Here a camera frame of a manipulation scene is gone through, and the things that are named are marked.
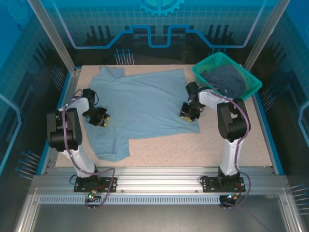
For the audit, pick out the light blue t-shirt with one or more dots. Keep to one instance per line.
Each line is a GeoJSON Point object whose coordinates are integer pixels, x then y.
{"type": "Point", "coordinates": [144, 101]}

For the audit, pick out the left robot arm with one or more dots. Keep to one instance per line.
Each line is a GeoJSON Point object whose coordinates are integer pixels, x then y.
{"type": "Point", "coordinates": [55, 135]}

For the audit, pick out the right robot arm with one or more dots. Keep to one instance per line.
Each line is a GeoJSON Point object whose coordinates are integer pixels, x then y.
{"type": "Point", "coordinates": [229, 125]}

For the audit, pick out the dark blue t-shirt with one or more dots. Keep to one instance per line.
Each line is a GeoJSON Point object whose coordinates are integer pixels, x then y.
{"type": "Point", "coordinates": [224, 79]}

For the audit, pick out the teal plastic basket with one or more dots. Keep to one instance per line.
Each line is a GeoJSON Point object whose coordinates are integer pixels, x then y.
{"type": "Point", "coordinates": [253, 83]}

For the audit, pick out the connector with green light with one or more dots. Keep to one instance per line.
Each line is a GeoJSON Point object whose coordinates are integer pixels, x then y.
{"type": "Point", "coordinates": [91, 195]}

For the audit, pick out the connector with orange plug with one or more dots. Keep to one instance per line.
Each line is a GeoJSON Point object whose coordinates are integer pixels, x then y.
{"type": "Point", "coordinates": [233, 197]}

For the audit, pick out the grey metal bottom panel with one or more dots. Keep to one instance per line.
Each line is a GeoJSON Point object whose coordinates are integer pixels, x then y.
{"type": "Point", "coordinates": [157, 218]}

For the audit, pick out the aluminium corner strut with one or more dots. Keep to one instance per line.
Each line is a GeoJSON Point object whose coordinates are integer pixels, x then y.
{"type": "Point", "coordinates": [290, 212]}
{"type": "Point", "coordinates": [25, 212]}

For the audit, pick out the aluminium side rail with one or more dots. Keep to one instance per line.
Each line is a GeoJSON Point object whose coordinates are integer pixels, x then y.
{"type": "Point", "coordinates": [73, 81]}

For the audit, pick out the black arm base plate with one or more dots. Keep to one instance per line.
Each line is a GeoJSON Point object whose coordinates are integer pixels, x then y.
{"type": "Point", "coordinates": [212, 187]}
{"type": "Point", "coordinates": [82, 187]}

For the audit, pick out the aluminium front frame rail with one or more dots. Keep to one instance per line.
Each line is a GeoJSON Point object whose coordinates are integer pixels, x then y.
{"type": "Point", "coordinates": [157, 180]}

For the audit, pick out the aluminium frame post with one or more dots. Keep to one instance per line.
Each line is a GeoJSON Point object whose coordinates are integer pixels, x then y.
{"type": "Point", "coordinates": [265, 36]}
{"type": "Point", "coordinates": [56, 36]}

